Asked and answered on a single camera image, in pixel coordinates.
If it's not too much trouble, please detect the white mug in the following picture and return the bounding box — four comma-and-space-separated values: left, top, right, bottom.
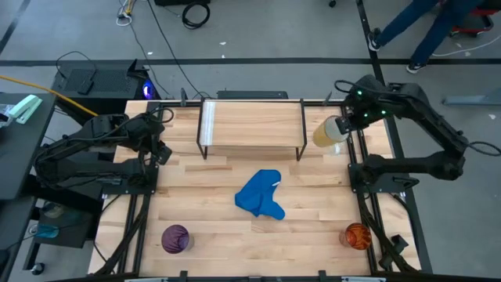
312, 115, 349, 156

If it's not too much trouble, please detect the wooden shelf with black frame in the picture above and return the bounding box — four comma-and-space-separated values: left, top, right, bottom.
195, 96, 308, 162

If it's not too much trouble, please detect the yellow floor cable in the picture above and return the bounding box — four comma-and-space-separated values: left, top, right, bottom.
0, 74, 99, 118

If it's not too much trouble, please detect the black side desk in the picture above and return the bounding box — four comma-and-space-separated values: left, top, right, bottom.
0, 92, 58, 201

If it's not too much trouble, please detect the black bracket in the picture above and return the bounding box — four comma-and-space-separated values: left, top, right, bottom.
390, 233, 410, 255

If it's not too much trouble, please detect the black power adapter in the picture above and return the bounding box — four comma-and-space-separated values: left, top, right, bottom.
77, 70, 96, 96

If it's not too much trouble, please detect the person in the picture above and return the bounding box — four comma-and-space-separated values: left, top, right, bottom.
366, 0, 486, 74

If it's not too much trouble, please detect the black electronics unit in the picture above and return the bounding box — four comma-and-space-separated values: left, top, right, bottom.
217, 90, 290, 100

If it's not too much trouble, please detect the white cable bundle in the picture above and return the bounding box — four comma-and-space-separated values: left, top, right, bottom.
115, 0, 136, 27

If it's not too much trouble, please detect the coiled black cable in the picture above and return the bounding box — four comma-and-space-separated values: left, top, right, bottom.
182, 2, 211, 31

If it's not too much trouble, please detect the blue microfibre cloth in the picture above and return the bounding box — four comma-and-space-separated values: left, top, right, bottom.
233, 168, 287, 221

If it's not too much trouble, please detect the purple ball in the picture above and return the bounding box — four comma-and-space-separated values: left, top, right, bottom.
160, 223, 196, 255

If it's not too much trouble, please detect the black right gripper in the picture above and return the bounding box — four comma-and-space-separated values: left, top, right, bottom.
335, 102, 371, 136

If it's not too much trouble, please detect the mint green stapler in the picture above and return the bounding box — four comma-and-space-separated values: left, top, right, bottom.
8, 94, 43, 125

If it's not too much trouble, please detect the black low cart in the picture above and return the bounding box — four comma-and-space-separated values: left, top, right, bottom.
29, 195, 95, 250

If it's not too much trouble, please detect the black metal table frame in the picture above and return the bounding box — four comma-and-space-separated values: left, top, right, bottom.
93, 99, 434, 282

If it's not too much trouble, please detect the red stool base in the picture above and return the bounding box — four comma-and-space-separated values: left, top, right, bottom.
449, 7, 495, 38

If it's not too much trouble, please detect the long black floor cable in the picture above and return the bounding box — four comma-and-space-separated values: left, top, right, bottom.
146, 0, 212, 99

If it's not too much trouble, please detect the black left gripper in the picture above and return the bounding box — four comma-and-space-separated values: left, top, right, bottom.
145, 128, 173, 165

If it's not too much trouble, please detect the grey stand foot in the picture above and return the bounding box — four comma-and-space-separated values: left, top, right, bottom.
442, 88, 501, 107

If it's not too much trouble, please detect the white floor cable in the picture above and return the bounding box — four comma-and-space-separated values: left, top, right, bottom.
432, 34, 501, 58

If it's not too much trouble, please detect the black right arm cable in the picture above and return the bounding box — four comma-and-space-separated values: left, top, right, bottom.
467, 139, 501, 157

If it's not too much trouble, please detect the black computer tower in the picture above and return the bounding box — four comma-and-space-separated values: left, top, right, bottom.
52, 58, 161, 115

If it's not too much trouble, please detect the clear plastic packet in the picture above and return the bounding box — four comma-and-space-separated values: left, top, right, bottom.
0, 103, 15, 128

